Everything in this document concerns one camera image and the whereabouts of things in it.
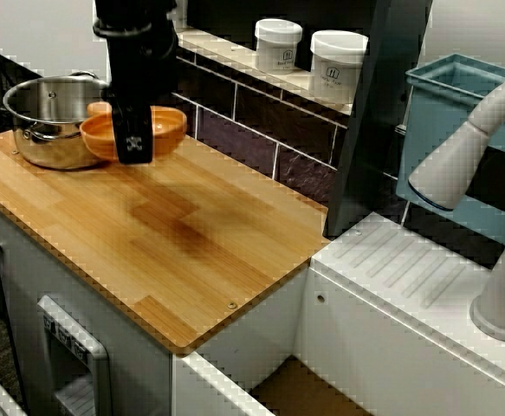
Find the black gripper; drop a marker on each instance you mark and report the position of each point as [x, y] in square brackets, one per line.
[139, 65]

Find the large white labelled jar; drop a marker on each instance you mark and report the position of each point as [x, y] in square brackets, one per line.
[338, 65]

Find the white sink unit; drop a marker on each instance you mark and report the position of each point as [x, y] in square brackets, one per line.
[386, 260]

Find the white kitchen cabinet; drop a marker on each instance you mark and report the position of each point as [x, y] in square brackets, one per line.
[27, 268]

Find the dark gray upright panel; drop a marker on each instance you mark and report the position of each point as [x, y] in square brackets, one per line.
[364, 151]

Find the small white labelled jar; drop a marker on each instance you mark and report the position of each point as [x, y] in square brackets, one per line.
[278, 43]

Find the stainless steel pot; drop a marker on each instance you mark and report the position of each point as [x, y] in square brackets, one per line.
[44, 147]

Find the gray toy faucet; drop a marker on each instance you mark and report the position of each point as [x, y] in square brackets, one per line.
[451, 169]

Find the blue plastic bin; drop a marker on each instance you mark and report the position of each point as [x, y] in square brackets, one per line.
[434, 130]

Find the orange plastic toy pan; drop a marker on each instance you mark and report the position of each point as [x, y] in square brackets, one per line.
[98, 134]

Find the plain white plastic container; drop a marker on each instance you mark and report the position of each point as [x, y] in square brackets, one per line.
[183, 13]

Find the gray dispenser panel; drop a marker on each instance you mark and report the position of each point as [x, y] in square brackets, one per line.
[102, 368]

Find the beige shelf ledge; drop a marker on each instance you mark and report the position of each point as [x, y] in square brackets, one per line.
[217, 45]

